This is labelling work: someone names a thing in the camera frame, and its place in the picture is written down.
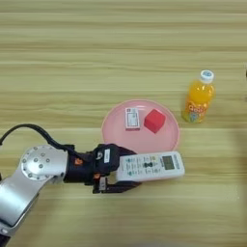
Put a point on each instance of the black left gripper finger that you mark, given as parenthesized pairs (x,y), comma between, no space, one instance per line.
(122,186)
(125,151)

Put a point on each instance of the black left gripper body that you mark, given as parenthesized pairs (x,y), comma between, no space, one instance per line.
(80,167)

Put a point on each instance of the white remote control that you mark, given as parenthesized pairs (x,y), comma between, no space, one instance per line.
(151,165)

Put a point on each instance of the red cube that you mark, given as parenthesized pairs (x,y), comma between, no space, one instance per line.
(155,120)

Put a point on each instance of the orange juice bottle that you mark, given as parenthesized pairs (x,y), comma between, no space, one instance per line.
(197,99)

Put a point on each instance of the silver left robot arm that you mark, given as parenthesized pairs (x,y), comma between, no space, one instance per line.
(19,193)

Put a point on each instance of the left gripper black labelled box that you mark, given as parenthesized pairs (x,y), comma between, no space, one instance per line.
(107,159)

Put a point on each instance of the pink round plate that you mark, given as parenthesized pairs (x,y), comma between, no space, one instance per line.
(141,138)

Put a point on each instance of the small white red card box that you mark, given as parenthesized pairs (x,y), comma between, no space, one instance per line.
(132,118)

